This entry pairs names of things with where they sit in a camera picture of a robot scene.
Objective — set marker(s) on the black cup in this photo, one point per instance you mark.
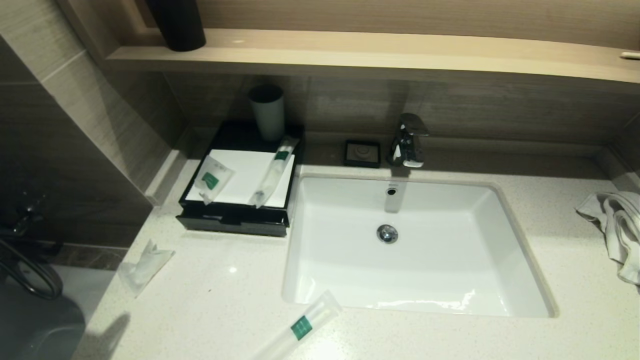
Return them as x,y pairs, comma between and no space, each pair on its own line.
180,25

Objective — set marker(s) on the white glossy tray surface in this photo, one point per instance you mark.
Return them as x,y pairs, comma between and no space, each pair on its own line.
245,175

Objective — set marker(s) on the black amenity tray box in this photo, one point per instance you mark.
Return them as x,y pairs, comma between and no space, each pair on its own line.
235,220

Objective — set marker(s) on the long green-label toothbrush packet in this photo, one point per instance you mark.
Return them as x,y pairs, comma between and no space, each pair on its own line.
302,327
274,170

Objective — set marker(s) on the black square soap dish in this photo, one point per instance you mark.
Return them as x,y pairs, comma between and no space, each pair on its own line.
362,153

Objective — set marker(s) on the pale grey cup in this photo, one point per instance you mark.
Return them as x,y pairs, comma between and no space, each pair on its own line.
268,115

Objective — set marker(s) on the chrome sink drain stopper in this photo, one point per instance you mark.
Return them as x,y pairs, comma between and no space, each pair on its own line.
387,233

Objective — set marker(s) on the chrome faucet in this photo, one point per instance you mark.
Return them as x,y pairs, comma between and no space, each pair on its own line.
407,145

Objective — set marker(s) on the small green-label sachet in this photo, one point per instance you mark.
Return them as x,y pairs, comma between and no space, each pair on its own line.
212,179

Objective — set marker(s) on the white ceramic sink basin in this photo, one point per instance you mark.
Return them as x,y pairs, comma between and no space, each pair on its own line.
425,270

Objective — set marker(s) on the light wooden shelf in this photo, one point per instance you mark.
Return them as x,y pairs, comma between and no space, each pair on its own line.
400,52

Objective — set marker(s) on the clear crumpled plastic packet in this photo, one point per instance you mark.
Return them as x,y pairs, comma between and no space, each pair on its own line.
145,267

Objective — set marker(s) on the crumpled white towel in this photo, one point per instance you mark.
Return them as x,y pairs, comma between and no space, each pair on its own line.
622,225

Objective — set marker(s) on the grey round bin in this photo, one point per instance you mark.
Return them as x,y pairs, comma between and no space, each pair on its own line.
40,330

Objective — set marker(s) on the small white shelf item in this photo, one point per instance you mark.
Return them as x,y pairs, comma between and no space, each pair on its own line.
631,55

